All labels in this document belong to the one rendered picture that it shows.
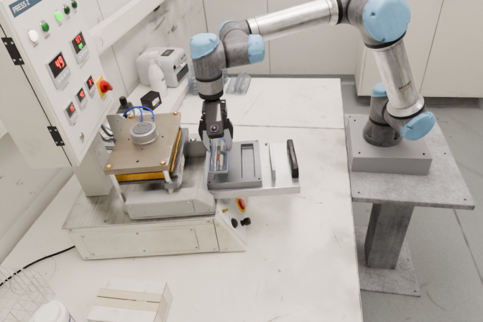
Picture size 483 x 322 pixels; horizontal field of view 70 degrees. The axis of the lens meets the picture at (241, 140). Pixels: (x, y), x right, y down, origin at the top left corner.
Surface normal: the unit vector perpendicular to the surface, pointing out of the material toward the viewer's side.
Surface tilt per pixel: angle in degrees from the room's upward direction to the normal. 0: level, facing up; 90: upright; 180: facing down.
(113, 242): 90
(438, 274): 0
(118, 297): 1
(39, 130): 90
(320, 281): 0
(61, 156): 90
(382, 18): 82
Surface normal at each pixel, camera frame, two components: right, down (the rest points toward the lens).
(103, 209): -0.08, -0.80
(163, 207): 0.01, 0.60
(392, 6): 0.17, 0.47
